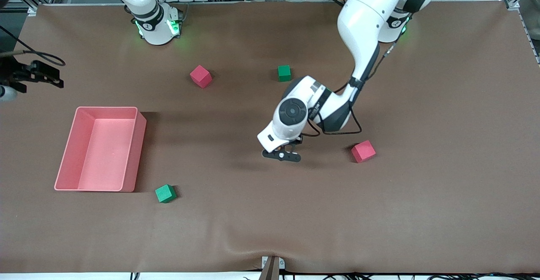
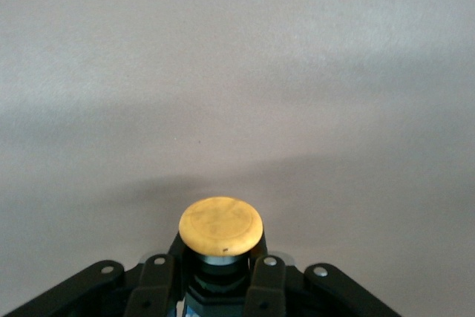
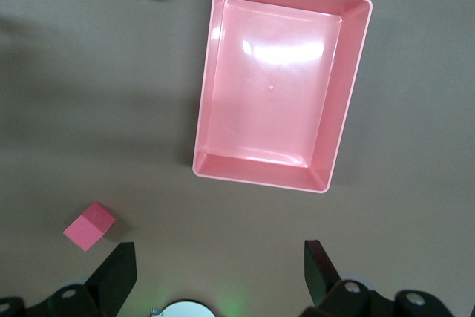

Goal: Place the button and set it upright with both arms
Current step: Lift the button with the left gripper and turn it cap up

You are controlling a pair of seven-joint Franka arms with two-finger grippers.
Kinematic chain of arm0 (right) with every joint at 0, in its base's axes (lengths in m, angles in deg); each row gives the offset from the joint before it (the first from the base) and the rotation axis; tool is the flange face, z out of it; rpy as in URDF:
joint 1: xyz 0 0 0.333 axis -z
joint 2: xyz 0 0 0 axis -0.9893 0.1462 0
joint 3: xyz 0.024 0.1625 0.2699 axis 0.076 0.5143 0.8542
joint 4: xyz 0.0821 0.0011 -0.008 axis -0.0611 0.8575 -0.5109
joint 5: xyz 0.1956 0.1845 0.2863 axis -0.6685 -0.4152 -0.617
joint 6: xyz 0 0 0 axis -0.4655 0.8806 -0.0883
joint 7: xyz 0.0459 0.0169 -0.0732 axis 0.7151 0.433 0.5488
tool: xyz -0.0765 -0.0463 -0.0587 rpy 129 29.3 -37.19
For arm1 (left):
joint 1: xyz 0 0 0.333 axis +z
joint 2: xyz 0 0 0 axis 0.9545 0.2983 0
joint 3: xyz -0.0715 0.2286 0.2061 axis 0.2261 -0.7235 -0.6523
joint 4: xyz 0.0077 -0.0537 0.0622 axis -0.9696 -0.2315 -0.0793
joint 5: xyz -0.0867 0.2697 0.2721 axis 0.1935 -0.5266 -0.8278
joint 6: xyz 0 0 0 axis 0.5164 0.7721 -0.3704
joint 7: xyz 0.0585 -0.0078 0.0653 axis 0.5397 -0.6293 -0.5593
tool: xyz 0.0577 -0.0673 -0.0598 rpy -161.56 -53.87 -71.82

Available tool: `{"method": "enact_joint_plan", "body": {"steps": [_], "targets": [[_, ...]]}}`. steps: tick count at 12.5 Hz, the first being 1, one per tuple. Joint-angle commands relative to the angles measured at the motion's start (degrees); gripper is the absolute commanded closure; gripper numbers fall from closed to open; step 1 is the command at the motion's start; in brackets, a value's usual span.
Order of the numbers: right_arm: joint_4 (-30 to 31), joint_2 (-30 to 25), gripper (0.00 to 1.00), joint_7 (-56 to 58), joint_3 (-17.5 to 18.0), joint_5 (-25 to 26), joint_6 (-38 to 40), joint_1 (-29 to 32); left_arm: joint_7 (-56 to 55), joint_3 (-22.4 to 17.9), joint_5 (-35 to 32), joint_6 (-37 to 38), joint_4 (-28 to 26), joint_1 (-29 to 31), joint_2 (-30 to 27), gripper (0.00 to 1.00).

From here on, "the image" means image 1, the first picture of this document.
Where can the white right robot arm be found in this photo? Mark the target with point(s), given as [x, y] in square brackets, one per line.
[147, 10]

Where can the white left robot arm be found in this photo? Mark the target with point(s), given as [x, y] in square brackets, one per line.
[367, 18]

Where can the red foam cube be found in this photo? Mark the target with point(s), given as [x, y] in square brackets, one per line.
[363, 152]
[201, 76]

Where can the green foam cube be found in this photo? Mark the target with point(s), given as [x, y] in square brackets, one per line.
[284, 73]
[164, 194]

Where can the pink plastic tray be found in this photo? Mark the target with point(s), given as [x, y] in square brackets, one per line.
[105, 153]

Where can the brown table mat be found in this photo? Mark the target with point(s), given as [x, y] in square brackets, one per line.
[379, 212]

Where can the metal bracket with brown post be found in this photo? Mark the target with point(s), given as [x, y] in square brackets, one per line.
[272, 267]

